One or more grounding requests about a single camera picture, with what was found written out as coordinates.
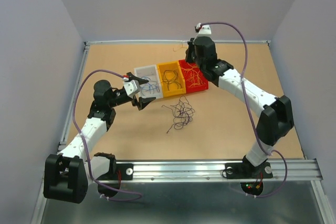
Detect white plastic bin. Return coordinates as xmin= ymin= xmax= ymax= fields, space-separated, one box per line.
xmin=134 ymin=65 xmax=163 ymax=99

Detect blue wire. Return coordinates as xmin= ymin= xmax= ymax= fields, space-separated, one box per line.
xmin=139 ymin=76 xmax=161 ymax=96

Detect red plastic bin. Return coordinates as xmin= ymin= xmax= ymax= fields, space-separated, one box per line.
xmin=178 ymin=60 xmax=209 ymax=93

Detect yellow plastic bin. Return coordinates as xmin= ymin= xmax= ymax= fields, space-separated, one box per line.
xmin=156 ymin=61 xmax=186 ymax=98

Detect wire bundle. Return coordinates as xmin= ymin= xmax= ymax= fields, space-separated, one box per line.
xmin=161 ymin=95 xmax=196 ymax=133

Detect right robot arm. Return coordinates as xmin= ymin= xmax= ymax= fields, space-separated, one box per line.
xmin=185 ymin=36 xmax=294 ymax=177

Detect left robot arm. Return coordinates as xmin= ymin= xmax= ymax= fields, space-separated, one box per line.
xmin=43 ymin=72 xmax=155 ymax=204

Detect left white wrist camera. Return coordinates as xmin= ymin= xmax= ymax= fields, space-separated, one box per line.
xmin=123 ymin=80 xmax=141 ymax=97

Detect aluminium back rail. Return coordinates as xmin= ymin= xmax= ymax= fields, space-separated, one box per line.
xmin=84 ymin=39 xmax=271 ymax=46

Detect aluminium rail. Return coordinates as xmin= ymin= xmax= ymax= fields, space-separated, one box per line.
xmin=56 ymin=43 xmax=90 ymax=153
xmin=84 ymin=39 xmax=271 ymax=46
xmin=117 ymin=159 xmax=322 ymax=183

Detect aluminium left side rail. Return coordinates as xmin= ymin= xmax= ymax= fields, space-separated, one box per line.
xmin=56 ymin=43 xmax=90 ymax=153

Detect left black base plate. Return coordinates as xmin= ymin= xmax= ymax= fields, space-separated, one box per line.
xmin=91 ymin=163 xmax=134 ymax=180

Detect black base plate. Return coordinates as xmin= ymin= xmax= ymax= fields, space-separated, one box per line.
xmin=91 ymin=163 xmax=134 ymax=180
xmin=223 ymin=162 xmax=273 ymax=179

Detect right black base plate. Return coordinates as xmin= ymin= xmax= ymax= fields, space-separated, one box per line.
xmin=223 ymin=162 xmax=273 ymax=179

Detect aluminium front rail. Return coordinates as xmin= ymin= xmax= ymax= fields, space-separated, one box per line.
xmin=117 ymin=159 xmax=322 ymax=183

